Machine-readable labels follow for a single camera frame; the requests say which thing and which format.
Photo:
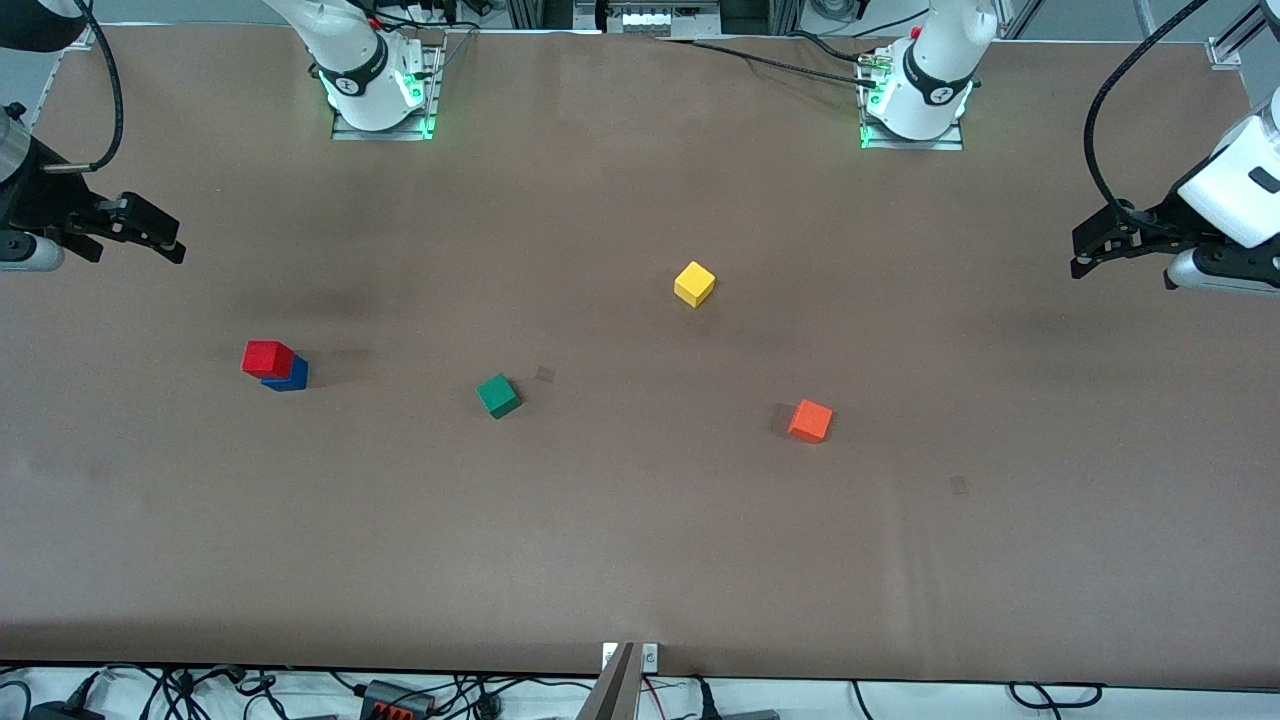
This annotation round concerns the black power adapter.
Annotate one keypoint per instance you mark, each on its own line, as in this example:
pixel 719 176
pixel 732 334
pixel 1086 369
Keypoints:
pixel 60 712

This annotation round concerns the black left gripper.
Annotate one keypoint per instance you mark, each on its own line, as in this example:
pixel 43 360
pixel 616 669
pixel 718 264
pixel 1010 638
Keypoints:
pixel 1158 221

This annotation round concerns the blue cube block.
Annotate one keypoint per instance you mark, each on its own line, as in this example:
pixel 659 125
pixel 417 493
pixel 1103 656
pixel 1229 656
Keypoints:
pixel 296 380

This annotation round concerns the grey connector box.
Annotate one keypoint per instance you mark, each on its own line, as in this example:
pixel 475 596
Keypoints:
pixel 655 18

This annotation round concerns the orange cube block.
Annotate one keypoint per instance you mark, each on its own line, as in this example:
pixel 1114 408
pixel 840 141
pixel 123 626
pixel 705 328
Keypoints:
pixel 810 421

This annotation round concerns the brown wooden slat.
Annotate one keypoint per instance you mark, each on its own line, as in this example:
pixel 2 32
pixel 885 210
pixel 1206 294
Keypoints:
pixel 612 690

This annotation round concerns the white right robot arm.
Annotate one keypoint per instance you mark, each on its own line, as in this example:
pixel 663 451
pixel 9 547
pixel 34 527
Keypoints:
pixel 350 60

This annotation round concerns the green cube block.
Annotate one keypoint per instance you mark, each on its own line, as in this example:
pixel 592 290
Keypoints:
pixel 498 396

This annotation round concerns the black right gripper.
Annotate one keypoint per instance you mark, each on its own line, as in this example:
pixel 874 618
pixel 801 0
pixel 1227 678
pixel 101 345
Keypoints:
pixel 38 203

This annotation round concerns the black box orange connectors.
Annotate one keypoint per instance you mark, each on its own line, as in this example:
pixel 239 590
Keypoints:
pixel 395 697

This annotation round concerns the yellow cube block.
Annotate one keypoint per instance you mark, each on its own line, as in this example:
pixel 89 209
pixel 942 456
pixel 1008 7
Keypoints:
pixel 694 284

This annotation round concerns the red cube block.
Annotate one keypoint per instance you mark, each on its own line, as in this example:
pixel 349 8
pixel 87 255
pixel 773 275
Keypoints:
pixel 267 358

